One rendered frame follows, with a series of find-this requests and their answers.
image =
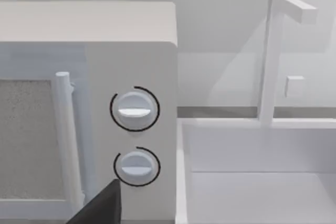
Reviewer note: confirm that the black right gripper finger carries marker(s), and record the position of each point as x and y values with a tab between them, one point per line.
105	205

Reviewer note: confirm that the small white microwave knob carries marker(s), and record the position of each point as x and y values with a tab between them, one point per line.
136	166

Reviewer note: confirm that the large white microwave knob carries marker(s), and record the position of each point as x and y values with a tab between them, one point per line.
134	108

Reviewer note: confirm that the microwave oven door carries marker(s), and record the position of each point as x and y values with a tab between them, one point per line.
31	129

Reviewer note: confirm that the white sink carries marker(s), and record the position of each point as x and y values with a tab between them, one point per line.
249	182

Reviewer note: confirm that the pale microwave oven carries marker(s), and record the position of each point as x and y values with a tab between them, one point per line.
147	58

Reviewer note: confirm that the tall white tap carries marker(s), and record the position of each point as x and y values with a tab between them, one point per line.
273	58

